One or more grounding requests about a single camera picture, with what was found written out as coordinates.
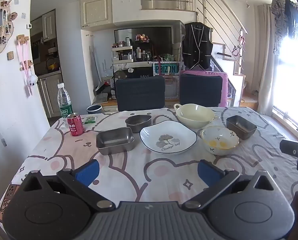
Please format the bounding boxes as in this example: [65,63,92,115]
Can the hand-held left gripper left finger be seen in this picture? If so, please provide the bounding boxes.
[20,159,116,212]

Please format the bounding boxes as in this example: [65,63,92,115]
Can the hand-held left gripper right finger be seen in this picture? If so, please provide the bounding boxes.
[182,160,279,210]

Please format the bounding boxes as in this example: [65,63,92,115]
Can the floral glass bowl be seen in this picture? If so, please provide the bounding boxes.
[201,126,240,156]

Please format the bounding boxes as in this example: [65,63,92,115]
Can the rectangular steel tray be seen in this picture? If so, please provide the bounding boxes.
[226,115,257,140]
[96,127,135,155]

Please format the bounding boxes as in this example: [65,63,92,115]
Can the white leaf print plate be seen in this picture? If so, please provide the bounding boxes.
[140,120,197,155]

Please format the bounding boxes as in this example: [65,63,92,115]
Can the cream bowl with handles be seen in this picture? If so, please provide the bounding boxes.
[173,103,220,129]

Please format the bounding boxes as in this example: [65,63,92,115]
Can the red drink can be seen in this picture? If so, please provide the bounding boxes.
[67,112,84,137]

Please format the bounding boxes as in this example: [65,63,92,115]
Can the bear print tablecloth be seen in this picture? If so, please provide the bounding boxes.
[0,106,298,220]

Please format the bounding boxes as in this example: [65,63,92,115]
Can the grey trash bin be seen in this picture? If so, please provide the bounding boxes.
[87,104,103,114]

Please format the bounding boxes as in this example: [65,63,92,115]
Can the oval steel bowl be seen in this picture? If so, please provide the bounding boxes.
[125,114,152,133]

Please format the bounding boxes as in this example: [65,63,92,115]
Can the clear water bottle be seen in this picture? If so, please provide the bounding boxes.
[57,82,74,119]

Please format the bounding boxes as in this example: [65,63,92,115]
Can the dark grey chair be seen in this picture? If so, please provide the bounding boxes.
[115,76,166,112]
[179,74,223,107]

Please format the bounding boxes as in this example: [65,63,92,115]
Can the kitchen base cabinet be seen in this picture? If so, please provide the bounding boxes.
[37,70,62,118]

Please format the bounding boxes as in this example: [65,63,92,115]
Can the beige curtain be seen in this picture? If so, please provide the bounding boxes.
[256,4,277,116]

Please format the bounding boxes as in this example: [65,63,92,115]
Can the black letter board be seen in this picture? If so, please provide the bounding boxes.
[127,67,153,79]

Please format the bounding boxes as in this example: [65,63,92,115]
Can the teal plate sign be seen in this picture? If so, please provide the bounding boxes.
[152,63,180,77]

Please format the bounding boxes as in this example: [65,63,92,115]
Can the yellow kettle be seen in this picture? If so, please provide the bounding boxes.
[46,57,58,72]

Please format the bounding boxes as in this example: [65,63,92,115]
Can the white cosmetics shelf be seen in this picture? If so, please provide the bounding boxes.
[111,45,135,64]

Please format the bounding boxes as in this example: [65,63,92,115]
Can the black vest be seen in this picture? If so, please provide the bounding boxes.
[182,22,212,70]

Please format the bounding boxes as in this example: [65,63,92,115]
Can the hanging clothes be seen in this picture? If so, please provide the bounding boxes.
[271,0,298,55]

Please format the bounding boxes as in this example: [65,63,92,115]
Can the stair railing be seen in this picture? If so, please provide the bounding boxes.
[195,0,248,70]

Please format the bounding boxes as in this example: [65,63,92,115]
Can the cream overhead cabinet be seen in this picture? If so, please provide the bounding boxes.
[80,0,114,28]

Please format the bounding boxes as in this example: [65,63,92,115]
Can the wall photo collage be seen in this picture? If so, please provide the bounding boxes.
[0,0,15,55]

